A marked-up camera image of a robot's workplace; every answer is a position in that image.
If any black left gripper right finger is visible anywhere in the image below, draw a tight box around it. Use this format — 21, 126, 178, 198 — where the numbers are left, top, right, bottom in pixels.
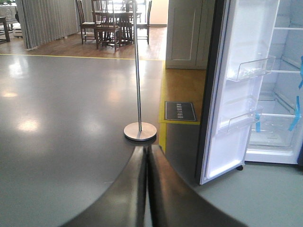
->
147, 145, 245, 227

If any dark wooden dining table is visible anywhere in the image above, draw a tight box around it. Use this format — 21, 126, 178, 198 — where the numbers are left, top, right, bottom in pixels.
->
91, 9, 143, 45

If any white panelled cabinet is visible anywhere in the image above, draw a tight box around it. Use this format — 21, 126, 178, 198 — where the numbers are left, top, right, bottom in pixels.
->
166, 0, 215, 70

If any dark wooden chair left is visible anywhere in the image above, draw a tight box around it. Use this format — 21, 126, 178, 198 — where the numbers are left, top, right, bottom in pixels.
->
76, 0, 96, 44

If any blue tape strip drawer left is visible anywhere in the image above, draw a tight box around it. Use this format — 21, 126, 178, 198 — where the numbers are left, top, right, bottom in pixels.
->
255, 113, 261, 133

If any clear door bin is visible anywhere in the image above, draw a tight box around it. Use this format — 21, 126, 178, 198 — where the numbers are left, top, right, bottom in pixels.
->
227, 55, 276, 82
216, 105, 263, 134

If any fridge door with white liner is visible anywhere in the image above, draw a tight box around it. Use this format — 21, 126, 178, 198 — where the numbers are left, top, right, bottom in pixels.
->
195, 0, 279, 185

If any grey fridge with white interior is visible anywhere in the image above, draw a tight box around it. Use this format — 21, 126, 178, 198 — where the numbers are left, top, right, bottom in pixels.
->
245, 0, 303, 167

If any dark wooden chair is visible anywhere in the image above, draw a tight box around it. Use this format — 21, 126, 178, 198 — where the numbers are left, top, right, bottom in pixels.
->
91, 0, 122, 51
76, 0, 96, 44
133, 0, 152, 44

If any clear crisper drawer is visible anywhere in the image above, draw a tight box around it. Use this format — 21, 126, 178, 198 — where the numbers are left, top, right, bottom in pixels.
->
248, 113, 303, 151

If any blue tape strip lower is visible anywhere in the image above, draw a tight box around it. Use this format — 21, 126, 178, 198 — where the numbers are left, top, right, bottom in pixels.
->
288, 96, 301, 131

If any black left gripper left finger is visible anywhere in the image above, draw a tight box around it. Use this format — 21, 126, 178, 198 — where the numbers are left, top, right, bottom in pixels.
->
63, 146, 147, 227

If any blue tape strip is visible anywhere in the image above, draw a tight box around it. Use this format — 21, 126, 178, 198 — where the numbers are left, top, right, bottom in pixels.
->
288, 96, 301, 131
298, 56, 303, 89

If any silver stanchion pole with base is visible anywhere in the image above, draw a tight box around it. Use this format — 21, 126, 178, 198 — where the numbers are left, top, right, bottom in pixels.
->
124, 0, 157, 141

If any blue tape strip middle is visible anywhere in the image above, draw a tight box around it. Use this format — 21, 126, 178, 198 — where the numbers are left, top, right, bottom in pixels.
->
298, 56, 303, 89

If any dark wooden chair right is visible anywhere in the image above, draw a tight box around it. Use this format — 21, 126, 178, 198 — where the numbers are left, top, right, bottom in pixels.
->
133, 0, 152, 44

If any black floor sign white text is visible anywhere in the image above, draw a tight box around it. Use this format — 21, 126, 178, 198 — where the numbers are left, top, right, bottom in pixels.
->
165, 101, 197, 122

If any clear upper door bin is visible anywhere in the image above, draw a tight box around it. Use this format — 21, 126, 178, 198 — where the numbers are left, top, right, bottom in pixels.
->
227, 55, 276, 82

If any clear middle door bin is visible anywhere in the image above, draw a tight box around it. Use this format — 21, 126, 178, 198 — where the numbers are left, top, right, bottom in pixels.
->
216, 105, 263, 134

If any dark wooden chair front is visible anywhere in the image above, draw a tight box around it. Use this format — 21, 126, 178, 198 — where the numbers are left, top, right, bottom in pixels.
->
91, 0, 122, 51

